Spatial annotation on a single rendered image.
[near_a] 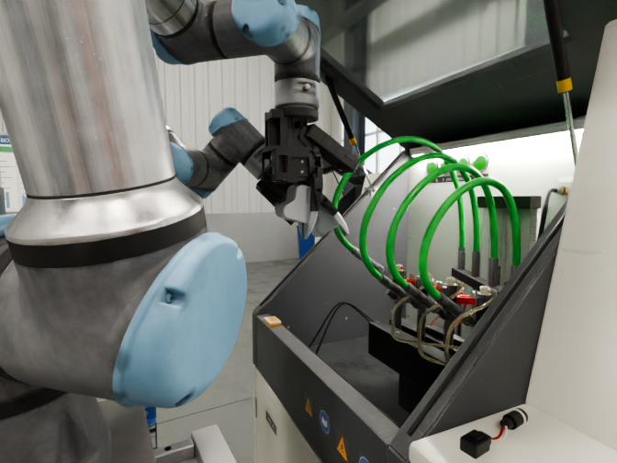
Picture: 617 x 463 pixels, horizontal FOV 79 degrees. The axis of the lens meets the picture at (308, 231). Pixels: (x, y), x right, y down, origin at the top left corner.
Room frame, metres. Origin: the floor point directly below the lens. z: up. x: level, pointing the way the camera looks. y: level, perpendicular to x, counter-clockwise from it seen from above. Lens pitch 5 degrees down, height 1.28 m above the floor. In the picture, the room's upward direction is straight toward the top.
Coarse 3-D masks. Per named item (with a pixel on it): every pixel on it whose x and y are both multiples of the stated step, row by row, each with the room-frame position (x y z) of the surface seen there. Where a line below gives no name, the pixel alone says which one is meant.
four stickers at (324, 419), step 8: (304, 392) 0.73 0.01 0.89; (312, 400) 0.69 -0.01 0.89; (312, 408) 0.69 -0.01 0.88; (320, 408) 0.66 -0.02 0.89; (312, 416) 0.69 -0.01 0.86; (320, 416) 0.66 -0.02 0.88; (328, 416) 0.63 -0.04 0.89; (320, 424) 0.66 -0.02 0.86; (328, 424) 0.63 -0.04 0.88; (328, 432) 0.63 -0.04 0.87; (336, 432) 0.61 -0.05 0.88; (336, 440) 0.61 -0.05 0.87; (344, 440) 0.58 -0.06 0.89; (336, 448) 0.61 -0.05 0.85; (344, 448) 0.58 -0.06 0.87; (344, 456) 0.58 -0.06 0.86; (360, 456) 0.54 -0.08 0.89
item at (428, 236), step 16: (464, 192) 0.62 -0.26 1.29; (448, 208) 0.60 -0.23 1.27; (512, 208) 0.67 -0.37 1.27; (432, 224) 0.59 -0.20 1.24; (512, 224) 0.68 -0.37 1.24; (512, 240) 0.68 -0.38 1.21; (512, 256) 0.68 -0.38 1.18; (512, 272) 0.68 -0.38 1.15; (432, 288) 0.59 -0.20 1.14; (448, 304) 0.60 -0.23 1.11; (464, 320) 0.62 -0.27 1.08
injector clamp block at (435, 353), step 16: (368, 336) 0.89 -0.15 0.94; (384, 336) 0.83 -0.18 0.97; (400, 336) 0.80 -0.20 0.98; (416, 336) 0.83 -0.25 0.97; (432, 336) 0.80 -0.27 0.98; (368, 352) 0.89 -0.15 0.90; (384, 352) 0.83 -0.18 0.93; (400, 352) 0.78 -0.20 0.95; (416, 352) 0.74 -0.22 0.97; (432, 352) 0.71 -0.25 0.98; (400, 368) 0.78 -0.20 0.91; (416, 368) 0.73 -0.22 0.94; (432, 368) 0.69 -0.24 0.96; (400, 384) 0.78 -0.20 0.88; (416, 384) 0.73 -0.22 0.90; (400, 400) 0.78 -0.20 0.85; (416, 400) 0.73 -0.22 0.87
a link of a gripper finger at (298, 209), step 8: (296, 192) 0.61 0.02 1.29; (304, 192) 0.61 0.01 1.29; (296, 200) 0.61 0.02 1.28; (304, 200) 0.61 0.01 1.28; (288, 208) 0.60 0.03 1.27; (296, 208) 0.61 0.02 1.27; (304, 208) 0.61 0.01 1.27; (288, 216) 0.60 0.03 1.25; (296, 216) 0.61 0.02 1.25; (304, 216) 0.62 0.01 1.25; (312, 216) 0.61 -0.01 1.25; (304, 224) 0.63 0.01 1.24; (312, 224) 0.62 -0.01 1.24; (304, 232) 0.63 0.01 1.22
